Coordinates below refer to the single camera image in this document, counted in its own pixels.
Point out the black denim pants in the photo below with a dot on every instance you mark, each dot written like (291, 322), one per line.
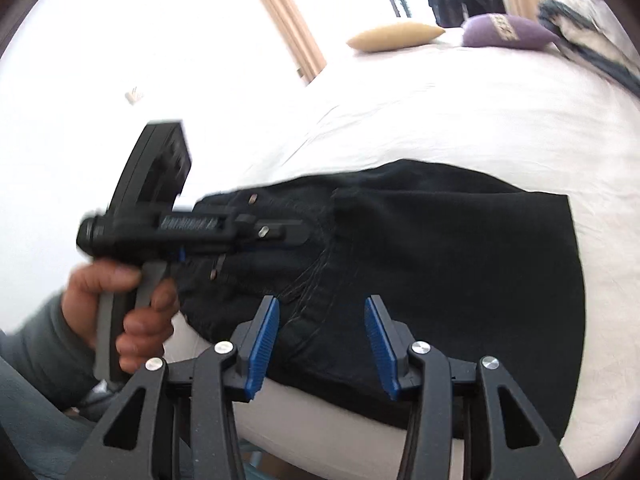
(425, 270)

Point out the person's left hand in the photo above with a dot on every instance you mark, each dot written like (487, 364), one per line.
(145, 330)

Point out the person's left forearm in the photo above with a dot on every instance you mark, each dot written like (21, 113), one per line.
(45, 350)

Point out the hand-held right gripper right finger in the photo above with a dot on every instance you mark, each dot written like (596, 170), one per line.
(382, 347)

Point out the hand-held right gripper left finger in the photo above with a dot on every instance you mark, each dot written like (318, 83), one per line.
(261, 347)

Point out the yellow pillow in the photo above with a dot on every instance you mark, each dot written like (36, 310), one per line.
(392, 36)

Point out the purple pillow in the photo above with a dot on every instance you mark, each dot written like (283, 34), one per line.
(505, 32)

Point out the bed with white sheet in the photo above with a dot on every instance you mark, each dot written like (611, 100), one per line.
(450, 110)

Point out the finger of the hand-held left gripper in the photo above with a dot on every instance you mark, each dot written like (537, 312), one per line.
(277, 230)

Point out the white wall socket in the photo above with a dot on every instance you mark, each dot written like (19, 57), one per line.
(134, 96)

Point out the beige bed pillows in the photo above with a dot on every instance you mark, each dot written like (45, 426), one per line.
(595, 35)

